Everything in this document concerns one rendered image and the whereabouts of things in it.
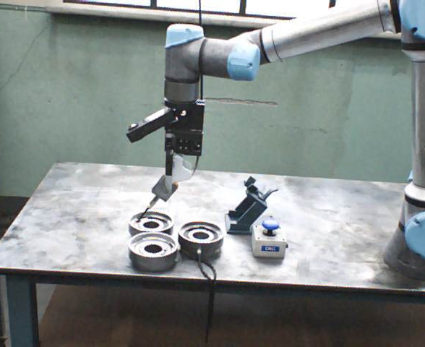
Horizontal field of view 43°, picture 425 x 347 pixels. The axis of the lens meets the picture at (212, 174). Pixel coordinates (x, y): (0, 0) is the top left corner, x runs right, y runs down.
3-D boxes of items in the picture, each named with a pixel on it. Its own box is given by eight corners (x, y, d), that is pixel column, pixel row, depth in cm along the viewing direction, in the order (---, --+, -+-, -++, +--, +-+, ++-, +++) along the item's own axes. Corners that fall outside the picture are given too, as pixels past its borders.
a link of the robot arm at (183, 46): (199, 30, 104) (159, 25, 106) (196, 86, 108) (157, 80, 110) (212, 26, 111) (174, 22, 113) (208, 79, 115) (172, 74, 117)
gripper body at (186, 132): (201, 160, 116) (204, 105, 111) (161, 157, 115) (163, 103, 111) (200, 147, 123) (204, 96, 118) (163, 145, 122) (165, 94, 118)
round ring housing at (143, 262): (135, 277, 110) (136, 259, 108) (122, 251, 119) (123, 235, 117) (183, 269, 114) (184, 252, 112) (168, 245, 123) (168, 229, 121)
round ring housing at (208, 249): (179, 233, 128) (180, 218, 126) (222, 237, 128) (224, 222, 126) (175, 256, 118) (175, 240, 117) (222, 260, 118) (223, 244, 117)
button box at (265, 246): (254, 257, 121) (256, 238, 119) (251, 241, 127) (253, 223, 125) (289, 259, 121) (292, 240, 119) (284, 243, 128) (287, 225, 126)
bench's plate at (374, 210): (-17, 275, 110) (-18, 266, 109) (56, 167, 165) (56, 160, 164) (547, 305, 116) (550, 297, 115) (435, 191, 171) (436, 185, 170)
